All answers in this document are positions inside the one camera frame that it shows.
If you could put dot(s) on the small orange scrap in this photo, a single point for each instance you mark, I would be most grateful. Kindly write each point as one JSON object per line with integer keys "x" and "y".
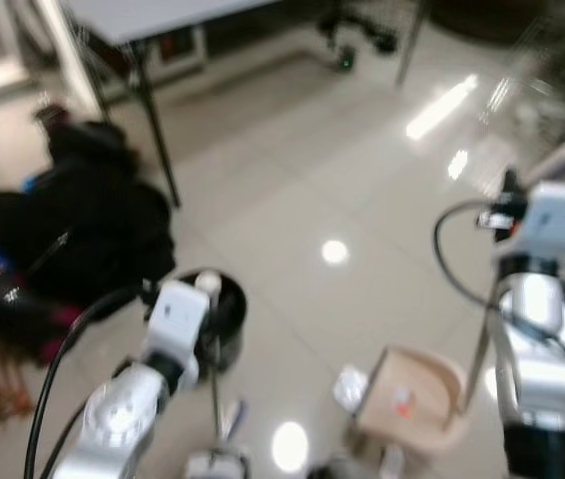
{"x": 402, "y": 401}

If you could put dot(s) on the grey table with black legs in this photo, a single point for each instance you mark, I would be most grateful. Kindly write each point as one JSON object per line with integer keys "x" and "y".
{"x": 153, "y": 18}

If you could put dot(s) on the crumpled white paper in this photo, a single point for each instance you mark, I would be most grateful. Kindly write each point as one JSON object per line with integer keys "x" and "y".
{"x": 350, "y": 389}

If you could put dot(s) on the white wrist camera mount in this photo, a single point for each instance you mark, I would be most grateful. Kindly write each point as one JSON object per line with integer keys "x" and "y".
{"x": 178, "y": 319}
{"x": 562, "y": 220}

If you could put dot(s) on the white slanted frame post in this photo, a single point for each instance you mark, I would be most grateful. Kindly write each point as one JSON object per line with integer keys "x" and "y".
{"x": 68, "y": 55}

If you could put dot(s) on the black wheeled base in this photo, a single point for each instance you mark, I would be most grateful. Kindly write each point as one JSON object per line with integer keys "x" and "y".
{"x": 357, "y": 35}

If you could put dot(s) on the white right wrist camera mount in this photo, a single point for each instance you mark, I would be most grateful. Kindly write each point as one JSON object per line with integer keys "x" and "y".
{"x": 562, "y": 220}

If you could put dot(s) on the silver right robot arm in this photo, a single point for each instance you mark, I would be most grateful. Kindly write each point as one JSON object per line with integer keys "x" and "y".
{"x": 537, "y": 359}

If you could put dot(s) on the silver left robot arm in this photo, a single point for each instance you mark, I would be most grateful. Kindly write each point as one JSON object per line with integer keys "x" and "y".
{"x": 123, "y": 414}

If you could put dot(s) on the black round bucket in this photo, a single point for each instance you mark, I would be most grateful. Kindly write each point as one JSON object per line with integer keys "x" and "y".
{"x": 231, "y": 319}

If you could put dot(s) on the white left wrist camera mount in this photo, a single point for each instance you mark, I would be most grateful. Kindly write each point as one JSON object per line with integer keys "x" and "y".
{"x": 178, "y": 319}

